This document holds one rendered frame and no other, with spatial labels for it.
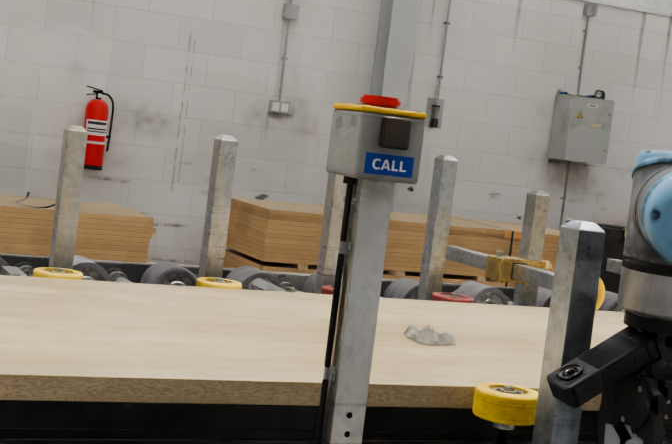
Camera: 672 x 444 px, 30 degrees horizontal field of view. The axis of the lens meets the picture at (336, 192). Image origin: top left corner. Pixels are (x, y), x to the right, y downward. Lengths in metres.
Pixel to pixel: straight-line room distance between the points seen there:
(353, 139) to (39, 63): 7.22
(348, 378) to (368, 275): 0.10
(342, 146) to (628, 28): 9.18
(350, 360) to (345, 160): 0.20
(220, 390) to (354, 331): 0.25
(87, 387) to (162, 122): 7.23
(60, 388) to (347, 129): 0.42
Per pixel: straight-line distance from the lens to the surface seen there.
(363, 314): 1.23
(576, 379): 1.29
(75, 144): 2.24
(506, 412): 1.51
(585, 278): 1.36
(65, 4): 8.41
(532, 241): 2.64
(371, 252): 1.22
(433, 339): 1.83
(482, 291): 3.06
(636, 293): 1.31
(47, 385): 1.37
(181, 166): 8.64
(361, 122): 1.19
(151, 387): 1.40
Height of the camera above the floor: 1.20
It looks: 3 degrees down
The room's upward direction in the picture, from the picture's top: 7 degrees clockwise
